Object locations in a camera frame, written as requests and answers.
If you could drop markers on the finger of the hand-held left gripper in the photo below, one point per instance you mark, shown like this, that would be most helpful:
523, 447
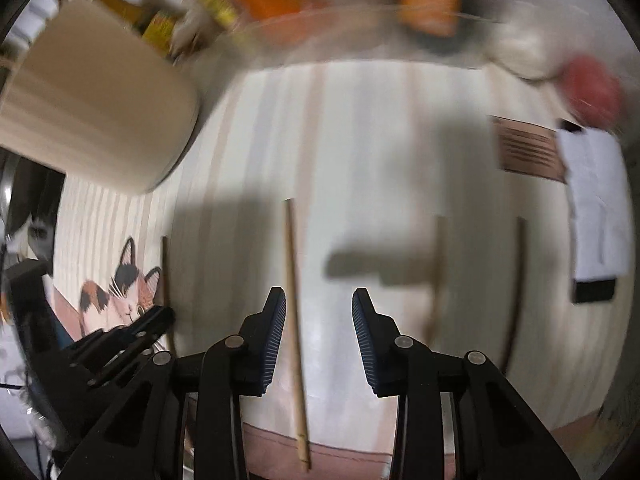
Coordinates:
150, 321
120, 360

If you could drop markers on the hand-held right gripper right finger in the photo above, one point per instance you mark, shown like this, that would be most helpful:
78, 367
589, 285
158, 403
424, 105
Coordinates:
367, 345

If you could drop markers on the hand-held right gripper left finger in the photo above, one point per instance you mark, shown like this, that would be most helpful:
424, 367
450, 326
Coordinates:
272, 345

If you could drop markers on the dark brown chopstick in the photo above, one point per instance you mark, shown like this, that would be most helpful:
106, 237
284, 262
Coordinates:
164, 270

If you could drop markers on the light bamboo chopstick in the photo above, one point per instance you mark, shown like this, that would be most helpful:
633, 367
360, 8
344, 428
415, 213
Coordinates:
293, 280

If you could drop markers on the black chopstick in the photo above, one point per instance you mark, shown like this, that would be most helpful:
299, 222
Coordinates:
518, 280

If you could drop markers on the beige utensil holder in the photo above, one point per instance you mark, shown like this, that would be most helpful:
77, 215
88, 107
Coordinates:
100, 110

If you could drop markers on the cat printed tablecloth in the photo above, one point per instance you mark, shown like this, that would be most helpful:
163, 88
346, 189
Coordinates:
375, 160

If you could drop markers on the brown card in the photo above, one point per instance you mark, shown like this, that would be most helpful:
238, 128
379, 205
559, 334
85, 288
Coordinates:
527, 150

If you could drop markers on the white paper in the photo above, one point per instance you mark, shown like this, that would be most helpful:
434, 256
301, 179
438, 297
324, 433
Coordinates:
595, 200

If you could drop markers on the clear plastic organizer bin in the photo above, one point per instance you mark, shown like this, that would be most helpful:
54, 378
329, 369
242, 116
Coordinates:
350, 35

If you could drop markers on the clear oil bottle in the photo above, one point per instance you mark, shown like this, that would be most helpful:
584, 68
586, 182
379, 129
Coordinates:
125, 10

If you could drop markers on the red tomato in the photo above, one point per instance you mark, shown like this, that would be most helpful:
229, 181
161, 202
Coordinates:
592, 87

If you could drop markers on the dark soy sauce bottle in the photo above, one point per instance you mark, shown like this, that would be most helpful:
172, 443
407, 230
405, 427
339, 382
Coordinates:
430, 0

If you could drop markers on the clear plastic bag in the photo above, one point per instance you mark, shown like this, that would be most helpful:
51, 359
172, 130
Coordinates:
555, 45

